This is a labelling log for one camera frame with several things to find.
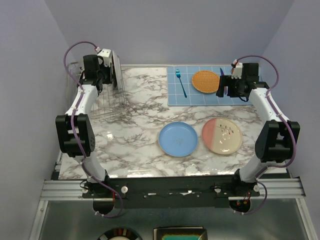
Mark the black mounting base bar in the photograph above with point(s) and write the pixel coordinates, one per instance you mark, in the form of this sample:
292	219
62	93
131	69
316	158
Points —
172	192

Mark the woven wicker trivet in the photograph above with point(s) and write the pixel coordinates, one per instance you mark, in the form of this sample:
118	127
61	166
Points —
206	81

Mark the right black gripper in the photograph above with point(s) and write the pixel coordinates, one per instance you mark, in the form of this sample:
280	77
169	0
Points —
227	81

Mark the aluminium extrusion rail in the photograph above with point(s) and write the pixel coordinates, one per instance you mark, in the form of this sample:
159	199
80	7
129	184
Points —
70	190

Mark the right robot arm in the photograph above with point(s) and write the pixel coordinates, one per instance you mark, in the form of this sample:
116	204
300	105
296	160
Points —
276	144

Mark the grey white plate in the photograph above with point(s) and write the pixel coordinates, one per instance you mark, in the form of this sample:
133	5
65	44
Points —
118	71

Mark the dark rectangular tray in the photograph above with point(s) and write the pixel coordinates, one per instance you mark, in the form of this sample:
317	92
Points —
180	233

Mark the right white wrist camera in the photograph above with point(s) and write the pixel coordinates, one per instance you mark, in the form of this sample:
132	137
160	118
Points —
237	69

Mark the light blue plate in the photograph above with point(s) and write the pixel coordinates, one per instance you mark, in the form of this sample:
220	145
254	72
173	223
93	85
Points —
178	139

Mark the blue tiled placemat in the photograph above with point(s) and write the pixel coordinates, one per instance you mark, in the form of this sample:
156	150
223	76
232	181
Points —
195	97

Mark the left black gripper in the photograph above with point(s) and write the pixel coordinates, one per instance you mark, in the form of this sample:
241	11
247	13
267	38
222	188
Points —
108	69

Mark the round striped object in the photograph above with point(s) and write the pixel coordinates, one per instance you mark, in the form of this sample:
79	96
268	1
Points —
120	233

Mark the pink and cream plate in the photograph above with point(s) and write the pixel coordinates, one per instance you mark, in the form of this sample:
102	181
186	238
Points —
222	136

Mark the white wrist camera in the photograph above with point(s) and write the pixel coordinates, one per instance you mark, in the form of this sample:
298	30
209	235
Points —
104	56
237	69

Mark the blue metal fork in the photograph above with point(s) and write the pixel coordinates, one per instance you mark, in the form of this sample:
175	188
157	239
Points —
178	75

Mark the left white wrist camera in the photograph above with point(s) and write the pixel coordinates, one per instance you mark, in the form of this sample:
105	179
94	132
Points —
104	56

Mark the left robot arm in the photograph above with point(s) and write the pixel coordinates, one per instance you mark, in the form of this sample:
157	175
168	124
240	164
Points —
74	130

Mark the wire dish rack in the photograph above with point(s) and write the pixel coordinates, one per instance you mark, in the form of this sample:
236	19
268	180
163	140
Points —
108	105

